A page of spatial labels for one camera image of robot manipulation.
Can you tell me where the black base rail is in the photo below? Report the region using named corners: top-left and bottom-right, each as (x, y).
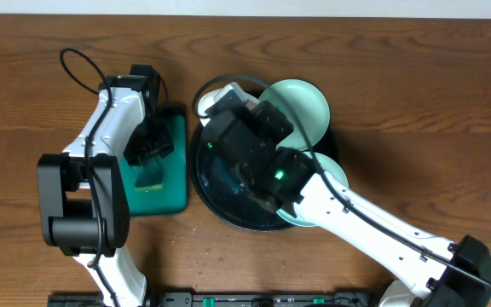
top-left (46, 291), bottom-right (378, 307)

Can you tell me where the green scrub sponge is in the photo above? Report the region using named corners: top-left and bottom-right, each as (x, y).
top-left (135, 159), bottom-right (164, 192)

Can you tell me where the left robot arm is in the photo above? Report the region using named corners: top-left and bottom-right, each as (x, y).
top-left (37, 64), bottom-right (174, 306)

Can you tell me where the black rectangular water tray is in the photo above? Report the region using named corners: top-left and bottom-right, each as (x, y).
top-left (119, 107), bottom-right (188, 217)

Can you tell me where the white plate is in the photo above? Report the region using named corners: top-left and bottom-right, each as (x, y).
top-left (196, 82), bottom-right (260, 126)

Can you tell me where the round black serving tray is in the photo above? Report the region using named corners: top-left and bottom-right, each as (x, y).
top-left (189, 123), bottom-right (339, 232)

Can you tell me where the mint plate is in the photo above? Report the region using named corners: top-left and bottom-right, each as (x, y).
top-left (276, 153), bottom-right (349, 228)
top-left (259, 79), bottom-right (330, 151)

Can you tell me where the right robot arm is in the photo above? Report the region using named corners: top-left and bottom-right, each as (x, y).
top-left (194, 83), bottom-right (491, 306)

